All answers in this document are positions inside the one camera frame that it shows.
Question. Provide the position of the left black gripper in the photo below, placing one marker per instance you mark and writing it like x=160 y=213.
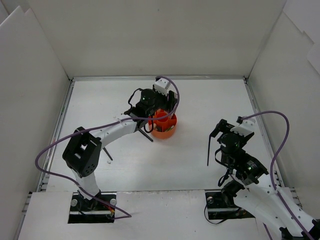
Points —
x=166 y=102

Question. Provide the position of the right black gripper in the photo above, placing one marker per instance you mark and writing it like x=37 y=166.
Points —
x=225 y=127

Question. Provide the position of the dark green round compact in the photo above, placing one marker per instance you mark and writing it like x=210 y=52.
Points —
x=159 y=129

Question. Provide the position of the large black makeup brush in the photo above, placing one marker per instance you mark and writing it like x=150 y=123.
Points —
x=145 y=135

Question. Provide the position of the small black makeup brush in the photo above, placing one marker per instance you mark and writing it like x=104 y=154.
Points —
x=108 y=154

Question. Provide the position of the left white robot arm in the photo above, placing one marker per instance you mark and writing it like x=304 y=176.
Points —
x=82 y=152

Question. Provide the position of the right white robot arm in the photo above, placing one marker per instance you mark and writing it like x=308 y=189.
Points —
x=251 y=187

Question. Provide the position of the orange round organizer container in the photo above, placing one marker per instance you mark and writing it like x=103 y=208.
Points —
x=164 y=123

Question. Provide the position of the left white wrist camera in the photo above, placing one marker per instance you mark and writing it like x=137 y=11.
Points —
x=161 y=85

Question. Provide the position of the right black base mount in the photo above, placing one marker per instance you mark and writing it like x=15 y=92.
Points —
x=220 y=205

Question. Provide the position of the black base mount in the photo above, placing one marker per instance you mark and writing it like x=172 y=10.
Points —
x=83 y=211
x=220 y=205

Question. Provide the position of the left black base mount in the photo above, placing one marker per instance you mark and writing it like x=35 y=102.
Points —
x=83 y=211

